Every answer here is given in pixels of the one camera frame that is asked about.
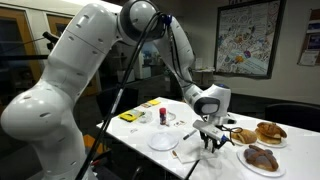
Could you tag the black camera pole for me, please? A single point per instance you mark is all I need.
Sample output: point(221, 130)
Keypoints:
point(20, 57)

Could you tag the small glass bowl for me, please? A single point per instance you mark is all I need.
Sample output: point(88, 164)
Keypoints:
point(171, 116)

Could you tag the brown stacked bread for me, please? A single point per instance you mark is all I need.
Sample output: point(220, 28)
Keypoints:
point(270, 132)

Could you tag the wall bulletin board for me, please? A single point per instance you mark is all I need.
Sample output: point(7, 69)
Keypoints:
point(310, 36)

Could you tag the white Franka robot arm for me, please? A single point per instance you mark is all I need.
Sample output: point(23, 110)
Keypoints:
point(83, 50)

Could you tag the green marker box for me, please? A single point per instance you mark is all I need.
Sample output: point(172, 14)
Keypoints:
point(131, 115)

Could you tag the white marker pen black cap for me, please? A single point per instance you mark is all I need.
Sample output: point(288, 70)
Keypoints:
point(190, 134)

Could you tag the yellow marker box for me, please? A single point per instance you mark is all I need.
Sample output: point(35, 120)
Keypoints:
point(151, 103)

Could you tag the black office chair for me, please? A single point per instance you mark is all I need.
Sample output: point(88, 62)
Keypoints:
point(293, 115)

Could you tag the large cut glass bowl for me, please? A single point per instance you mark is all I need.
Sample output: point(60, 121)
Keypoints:
point(146, 116)

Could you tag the light brown bread roll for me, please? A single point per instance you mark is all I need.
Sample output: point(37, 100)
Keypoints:
point(245, 136)

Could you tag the framed illustrated wall poster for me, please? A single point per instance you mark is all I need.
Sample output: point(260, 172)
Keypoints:
point(248, 36)

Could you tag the dark chocolate bread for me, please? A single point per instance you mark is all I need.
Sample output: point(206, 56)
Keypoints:
point(261, 158)

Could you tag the red capped small bottle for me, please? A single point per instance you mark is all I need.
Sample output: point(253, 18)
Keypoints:
point(162, 116)

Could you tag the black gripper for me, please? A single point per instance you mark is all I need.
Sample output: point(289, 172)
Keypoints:
point(218, 139)

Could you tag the white plate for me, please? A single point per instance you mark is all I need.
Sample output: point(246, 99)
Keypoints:
point(246, 166)
point(278, 145)
point(238, 143)

